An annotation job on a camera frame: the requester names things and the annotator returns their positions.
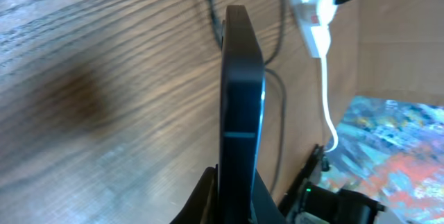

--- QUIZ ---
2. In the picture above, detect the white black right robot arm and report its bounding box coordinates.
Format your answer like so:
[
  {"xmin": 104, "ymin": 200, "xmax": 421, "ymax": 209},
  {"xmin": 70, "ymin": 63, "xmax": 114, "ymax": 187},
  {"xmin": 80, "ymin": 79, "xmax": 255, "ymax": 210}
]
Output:
[{"xmin": 287, "ymin": 179, "xmax": 386, "ymax": 224}]

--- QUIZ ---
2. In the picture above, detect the blue Galaxy smartphone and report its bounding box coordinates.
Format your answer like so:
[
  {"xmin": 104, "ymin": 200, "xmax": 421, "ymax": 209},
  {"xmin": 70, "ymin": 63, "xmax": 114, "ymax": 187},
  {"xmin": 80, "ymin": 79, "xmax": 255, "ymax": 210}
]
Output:
[{"xmin": 218, "ymin": 5, "xmax": 265, "ymax": 223}]

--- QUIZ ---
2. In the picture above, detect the colourful patterned mat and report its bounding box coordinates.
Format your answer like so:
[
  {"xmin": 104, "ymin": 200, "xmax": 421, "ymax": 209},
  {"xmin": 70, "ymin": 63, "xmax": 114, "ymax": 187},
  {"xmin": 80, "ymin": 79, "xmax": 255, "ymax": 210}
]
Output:
[{"xmin": 319, "ymin": 96, "xmax": 443, "ymax": 223}]

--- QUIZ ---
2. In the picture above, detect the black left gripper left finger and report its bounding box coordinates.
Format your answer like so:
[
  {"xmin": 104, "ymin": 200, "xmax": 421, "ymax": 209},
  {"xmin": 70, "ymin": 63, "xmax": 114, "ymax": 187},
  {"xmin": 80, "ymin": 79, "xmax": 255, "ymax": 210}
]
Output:
[{"xmin": 170, "ymin": 167, "xmax": 218, "ymax": 224}]

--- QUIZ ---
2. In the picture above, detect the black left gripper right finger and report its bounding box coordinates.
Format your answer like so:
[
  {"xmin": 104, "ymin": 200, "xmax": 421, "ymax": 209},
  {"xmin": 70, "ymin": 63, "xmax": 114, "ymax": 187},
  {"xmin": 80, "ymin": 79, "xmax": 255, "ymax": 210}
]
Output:
[{"xmin": 251, "ymin": 171, "xmax": 287, "ymax": 224}]

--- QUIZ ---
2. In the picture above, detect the white charger adapter plug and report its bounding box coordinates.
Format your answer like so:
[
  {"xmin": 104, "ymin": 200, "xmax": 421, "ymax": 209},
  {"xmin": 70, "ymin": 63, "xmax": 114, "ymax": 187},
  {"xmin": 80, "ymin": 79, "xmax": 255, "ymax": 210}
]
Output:
[{"xmin": 302, "ymin": 0, "xmax": 338, "ymax": 26}]

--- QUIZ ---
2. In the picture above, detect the white power strip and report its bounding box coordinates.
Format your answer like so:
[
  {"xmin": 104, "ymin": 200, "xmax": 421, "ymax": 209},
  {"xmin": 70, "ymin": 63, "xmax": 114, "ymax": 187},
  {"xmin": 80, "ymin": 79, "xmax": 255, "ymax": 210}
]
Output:
[{"xmin": 289, "ymin": 0, "xmax": 331, "ymax": 58}]

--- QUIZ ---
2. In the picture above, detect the black charging cable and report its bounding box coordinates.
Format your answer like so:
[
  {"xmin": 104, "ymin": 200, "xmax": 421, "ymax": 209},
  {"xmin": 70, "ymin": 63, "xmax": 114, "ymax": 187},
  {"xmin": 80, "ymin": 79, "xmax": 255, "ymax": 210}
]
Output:
[{"xmin": 197, "ymin": 0, "xmax": 384, "ymax": 197}]

